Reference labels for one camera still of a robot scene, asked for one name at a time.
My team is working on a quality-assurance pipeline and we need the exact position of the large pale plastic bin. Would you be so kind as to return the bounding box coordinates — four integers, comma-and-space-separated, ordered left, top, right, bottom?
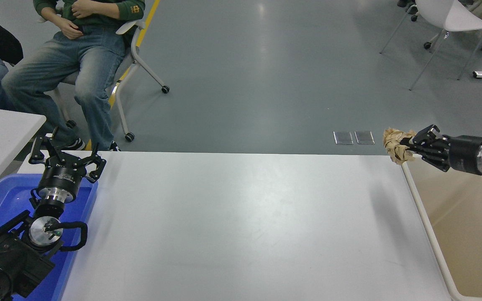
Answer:
401, 157, 482, 301

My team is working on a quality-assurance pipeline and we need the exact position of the seated person's right hand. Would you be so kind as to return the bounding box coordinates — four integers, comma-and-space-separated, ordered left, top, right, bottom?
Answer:
57, 20, 83, 40

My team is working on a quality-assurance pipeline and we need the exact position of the seated person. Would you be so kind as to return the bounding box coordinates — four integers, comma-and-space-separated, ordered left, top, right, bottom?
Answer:
0, 0, 146, 152

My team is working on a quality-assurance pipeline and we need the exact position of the person in black trousers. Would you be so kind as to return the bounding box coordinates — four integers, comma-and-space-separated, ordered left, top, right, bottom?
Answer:
397, 0, 419, 22

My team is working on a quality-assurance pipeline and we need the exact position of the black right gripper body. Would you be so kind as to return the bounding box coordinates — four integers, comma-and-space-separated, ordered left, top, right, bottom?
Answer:
447, 135, 482, 173

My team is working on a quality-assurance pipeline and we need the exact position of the grey wheeled office chair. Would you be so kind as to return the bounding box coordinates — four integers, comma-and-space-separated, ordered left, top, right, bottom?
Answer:
38, 19, 170, 143

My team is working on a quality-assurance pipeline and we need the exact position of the blue plastic tray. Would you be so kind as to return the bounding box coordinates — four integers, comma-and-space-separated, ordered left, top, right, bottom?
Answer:
0, 173, 99, 301

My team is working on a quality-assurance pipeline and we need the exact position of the seated person's left hand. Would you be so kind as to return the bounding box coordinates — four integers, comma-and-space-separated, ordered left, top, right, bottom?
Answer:
72, 0, 97, 19

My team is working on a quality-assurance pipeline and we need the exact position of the white shell chair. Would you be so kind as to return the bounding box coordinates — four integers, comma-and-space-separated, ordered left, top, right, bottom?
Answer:
380, 0, 482, 90

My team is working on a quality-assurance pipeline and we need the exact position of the tan paper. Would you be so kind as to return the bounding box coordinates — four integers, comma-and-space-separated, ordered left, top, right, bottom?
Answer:
383, 128, 416, 165

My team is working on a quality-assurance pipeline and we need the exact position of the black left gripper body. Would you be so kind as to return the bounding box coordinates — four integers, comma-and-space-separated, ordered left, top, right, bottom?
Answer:
37, 163, 83, 198

